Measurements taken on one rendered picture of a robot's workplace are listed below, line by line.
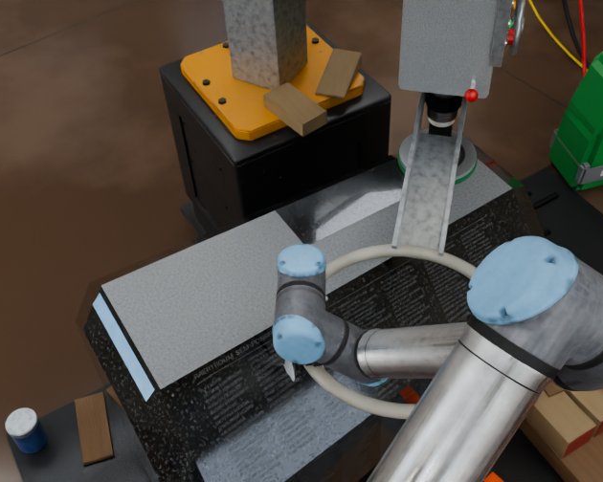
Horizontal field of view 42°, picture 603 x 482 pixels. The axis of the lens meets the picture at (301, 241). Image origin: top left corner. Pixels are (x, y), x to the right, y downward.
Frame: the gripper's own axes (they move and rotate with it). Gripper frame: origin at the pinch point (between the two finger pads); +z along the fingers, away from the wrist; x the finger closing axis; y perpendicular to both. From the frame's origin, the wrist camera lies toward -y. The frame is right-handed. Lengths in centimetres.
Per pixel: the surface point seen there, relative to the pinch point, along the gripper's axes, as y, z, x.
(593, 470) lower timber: 7, 79, 88
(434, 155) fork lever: -43, -15, 48
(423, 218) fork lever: -28.3, -8.5, 39.1
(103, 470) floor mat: -43, 90, -57
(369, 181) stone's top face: -55, 0, 35
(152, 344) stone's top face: -19.4, 4.4, -31.0
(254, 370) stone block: -8.9, 9.3, -9.5
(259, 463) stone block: 6.2, 24.4, -12.8
